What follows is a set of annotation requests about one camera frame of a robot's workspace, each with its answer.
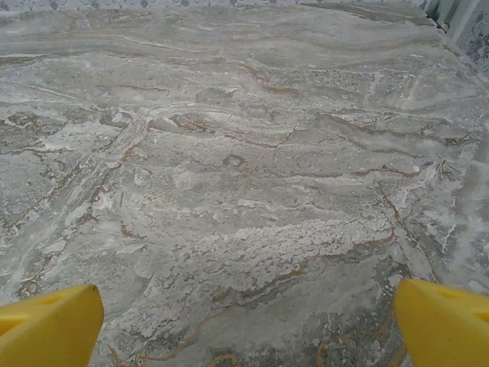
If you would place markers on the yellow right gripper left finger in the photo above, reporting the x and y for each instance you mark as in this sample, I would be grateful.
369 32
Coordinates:
49 329

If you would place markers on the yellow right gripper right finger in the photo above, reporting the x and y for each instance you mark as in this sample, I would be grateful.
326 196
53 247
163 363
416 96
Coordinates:
443 329

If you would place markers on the aluminium frame post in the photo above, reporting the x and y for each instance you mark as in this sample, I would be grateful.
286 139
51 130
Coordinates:
445 13

